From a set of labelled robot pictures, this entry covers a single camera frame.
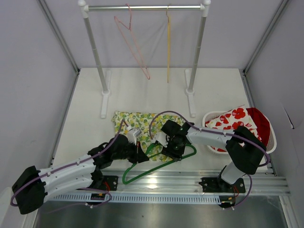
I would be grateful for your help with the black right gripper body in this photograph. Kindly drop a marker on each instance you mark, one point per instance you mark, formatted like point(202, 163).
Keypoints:
point(174, 145)

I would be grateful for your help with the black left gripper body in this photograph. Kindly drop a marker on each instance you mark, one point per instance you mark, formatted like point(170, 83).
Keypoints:
point(129, 152)

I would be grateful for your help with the green hanger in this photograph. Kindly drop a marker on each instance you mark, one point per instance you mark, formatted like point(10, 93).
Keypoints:
point(126, 182)

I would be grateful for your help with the lemon print skirt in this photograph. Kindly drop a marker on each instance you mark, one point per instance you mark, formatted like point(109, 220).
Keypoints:
point(142, 121)

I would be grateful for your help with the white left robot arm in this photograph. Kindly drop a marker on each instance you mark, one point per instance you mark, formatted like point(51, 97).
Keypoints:
point(35, 186)

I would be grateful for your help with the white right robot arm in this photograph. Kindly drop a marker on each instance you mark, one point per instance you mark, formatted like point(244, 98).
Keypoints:
point(245, 150)

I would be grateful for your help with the pink hanger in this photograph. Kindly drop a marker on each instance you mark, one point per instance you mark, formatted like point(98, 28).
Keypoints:
point(134, 49)

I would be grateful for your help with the yellow hanger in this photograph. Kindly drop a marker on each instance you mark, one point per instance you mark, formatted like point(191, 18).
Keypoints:
point(168, 44)

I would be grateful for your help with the white clothes rack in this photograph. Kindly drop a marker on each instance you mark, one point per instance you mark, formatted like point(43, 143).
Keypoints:
point(105, 78)

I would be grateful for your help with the red poppy print cloth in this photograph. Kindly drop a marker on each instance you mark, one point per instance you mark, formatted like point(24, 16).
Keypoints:
point(232, 119)

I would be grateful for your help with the white laundry basket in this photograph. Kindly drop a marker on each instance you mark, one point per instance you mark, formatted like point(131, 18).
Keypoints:
point(271, 145)

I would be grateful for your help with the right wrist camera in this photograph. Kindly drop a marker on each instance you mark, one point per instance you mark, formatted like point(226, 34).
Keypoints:
point(160, 138)

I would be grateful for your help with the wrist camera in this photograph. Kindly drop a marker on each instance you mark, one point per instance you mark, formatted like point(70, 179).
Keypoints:
point(160, 138)
point(133, 134)

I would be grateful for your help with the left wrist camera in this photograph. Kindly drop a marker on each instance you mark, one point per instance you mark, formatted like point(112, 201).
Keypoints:
point(133, 134)

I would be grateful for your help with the aluminium mounting rail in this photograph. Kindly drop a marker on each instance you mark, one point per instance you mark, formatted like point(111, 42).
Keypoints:
point(187, 182)

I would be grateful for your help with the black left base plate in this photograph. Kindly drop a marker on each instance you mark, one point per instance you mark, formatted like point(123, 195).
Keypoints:
point(107, 183)

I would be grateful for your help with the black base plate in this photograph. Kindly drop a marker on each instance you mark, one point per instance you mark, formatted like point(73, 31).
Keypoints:
point(216, 185)
point(107, 183)

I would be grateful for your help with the white slotted cable duct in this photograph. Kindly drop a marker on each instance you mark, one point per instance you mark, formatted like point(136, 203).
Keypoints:
point(138, 198)

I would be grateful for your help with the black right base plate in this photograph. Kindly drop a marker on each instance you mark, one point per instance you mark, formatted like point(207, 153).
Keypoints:
point(216, 185)

